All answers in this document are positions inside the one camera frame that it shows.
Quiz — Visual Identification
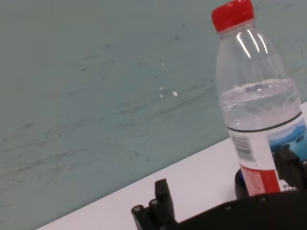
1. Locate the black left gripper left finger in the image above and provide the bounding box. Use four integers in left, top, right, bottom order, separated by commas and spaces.
131, 178, 179, 230

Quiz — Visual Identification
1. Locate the blue push button black base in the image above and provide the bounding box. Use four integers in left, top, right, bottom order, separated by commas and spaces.
234, 168, 250, 200

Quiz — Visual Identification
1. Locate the clear water bottle red cap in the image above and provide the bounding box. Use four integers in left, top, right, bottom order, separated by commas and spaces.
211, 0, 307, 196

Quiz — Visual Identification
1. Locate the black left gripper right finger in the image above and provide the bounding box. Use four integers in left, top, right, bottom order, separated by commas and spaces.
273, 148, 307, 190

